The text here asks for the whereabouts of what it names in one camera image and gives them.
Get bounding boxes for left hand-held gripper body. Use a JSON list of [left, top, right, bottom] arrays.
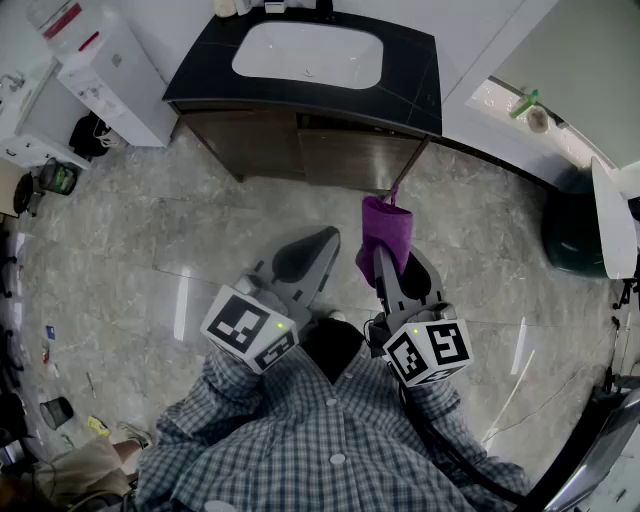
[[199, 259, 316, 374]]

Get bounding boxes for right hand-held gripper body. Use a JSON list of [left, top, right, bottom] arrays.
[[368, 299, 474, 388]]

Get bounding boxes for purple cloth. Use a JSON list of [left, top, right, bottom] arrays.
[[354, 183, 415, 290]]

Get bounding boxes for person's left forearm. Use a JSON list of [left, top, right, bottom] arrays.
[[155, 349, 274, 441]]

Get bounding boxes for person's right forearm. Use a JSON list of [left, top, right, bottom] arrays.
[[397, 372, 531, 501]]

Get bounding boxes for black trousers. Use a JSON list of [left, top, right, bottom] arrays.
[[299, 317, 366, 386]]

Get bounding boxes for checked shirt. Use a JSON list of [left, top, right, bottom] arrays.
[[134, 344, 534, 512]]

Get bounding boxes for dark green bin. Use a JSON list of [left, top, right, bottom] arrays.
[[541, 167, 624, 279]]

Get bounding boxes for grey laptop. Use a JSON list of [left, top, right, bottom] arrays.
[[542, 387, 640, 512]]

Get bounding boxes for small black floor bin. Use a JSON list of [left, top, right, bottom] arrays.
[[39, 397, 75, 430]]

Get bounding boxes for small round bowl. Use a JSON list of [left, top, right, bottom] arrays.
[[524, 106, 551, 134]]

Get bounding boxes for white sink basin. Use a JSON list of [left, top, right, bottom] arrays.
[[231, 20, 385, 91]]

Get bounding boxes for green bottle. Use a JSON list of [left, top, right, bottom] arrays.
[[508, 88, 542, 120]]

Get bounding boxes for black bag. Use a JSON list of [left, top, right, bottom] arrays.
[[68, 112, 122, 160]]

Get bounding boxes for black mesh waste bin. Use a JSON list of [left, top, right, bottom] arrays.
[[38, 157, 82, 197]]

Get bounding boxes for white water dispenser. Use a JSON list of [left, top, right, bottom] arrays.
[[56, 7, 175, 149]]

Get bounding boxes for dark round stool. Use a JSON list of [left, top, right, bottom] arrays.
[[13, 171, 45, 219]]

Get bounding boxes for white desk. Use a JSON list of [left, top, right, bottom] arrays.
[[0, 49, 92, 171]]

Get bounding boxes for thick black cable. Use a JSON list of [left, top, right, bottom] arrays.
[[397, 382, 526, 501]]

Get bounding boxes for wooden drawer cabinet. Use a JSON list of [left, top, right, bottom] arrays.
[[169, 99, 434, 196]]

